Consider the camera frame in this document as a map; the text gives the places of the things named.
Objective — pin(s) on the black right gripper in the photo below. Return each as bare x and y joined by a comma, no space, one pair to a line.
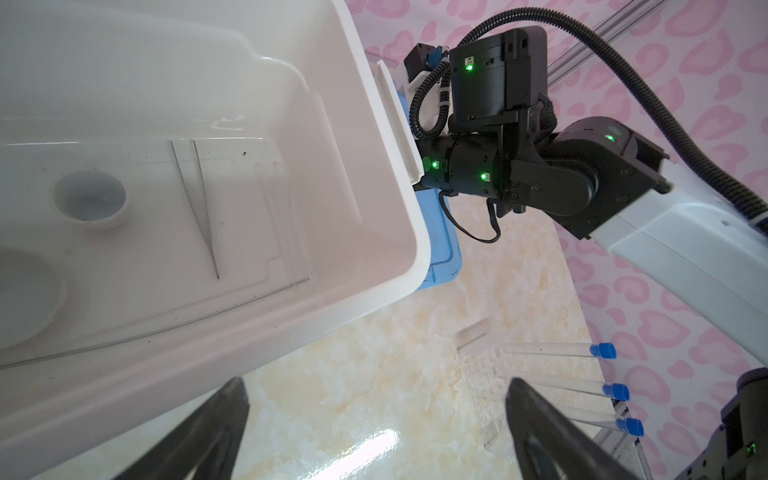
497,87

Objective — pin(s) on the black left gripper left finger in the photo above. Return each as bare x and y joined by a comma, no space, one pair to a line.
203,446

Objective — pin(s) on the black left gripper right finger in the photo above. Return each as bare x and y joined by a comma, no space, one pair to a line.
547,444

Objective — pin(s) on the blue capped test tube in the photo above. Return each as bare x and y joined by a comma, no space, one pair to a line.
605,351
627,425
614,391

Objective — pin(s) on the clear acrylic test tube rack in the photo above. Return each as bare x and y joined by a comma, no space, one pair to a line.
482,368

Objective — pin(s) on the blue plastic bin lid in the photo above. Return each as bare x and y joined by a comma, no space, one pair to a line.
446,259

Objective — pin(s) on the metal tweezers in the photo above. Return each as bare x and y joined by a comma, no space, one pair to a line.
192,179

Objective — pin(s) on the large white ceramic dish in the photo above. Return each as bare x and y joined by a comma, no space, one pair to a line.
33,293

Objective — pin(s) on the white plastic storage bin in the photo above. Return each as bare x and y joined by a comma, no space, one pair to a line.
307,164

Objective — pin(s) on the small white ceramic dish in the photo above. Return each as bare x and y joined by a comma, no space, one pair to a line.
91,199

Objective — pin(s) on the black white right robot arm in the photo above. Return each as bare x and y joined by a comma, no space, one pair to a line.
691,227

